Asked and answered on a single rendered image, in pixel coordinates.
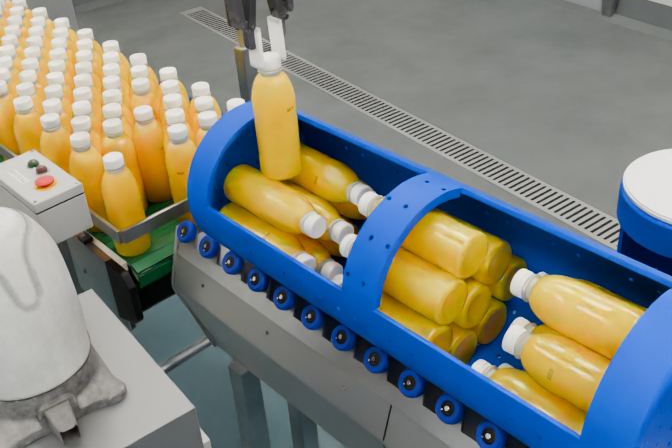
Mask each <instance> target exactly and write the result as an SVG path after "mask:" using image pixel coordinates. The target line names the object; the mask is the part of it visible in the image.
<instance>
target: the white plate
mask: <svg viewBox="0 0 672 448"><path fill-rule="evenodd" d="M623 187H624V190H625V192H626V194H627V196H628V197H629V199H630V200H631V201H632V202H633V203H634V204H635V205H636V206H637V207H639V208H640V209H641V210H643V211H644V212H646V213H647V214H649V215H651V216H652V217H654V218H656V219H659V220H661V221H663V222H666V223H668V224H671V225H672V149H666V150H660V151H656V152H652V153H649V154H646V155H644V156H642V157H640V158H638V159H637V160H635V161H634V162H632V163H631V164H630V165H629V166H628V167H627V169H626V171H625V173H624V176H623Z"/></svg>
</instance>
